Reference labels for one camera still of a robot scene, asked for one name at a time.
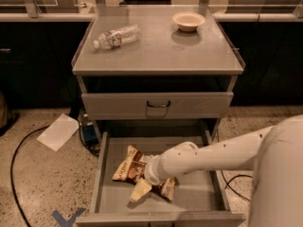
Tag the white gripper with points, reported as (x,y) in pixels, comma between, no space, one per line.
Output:
(151,173)

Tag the brown chip bag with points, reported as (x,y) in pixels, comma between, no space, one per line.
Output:
(131,170)

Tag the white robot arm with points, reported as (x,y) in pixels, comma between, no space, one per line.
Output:
(274,155)

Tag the open grey middle drawer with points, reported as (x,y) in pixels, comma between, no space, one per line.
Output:
(199,200)

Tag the closed grey top drawer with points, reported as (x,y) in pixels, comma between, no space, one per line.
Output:
(129,106)

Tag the grey cabinet with counter top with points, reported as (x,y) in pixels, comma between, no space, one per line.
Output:
(164,59)

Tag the blue box on floor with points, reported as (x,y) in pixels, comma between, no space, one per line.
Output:
(89,135)

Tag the white paper sheet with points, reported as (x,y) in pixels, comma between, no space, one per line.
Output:
(59,132)

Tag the clear plastic water bottle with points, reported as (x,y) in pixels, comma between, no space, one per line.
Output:
(115,38)

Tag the white paper bowl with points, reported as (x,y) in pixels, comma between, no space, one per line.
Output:
(188,21)

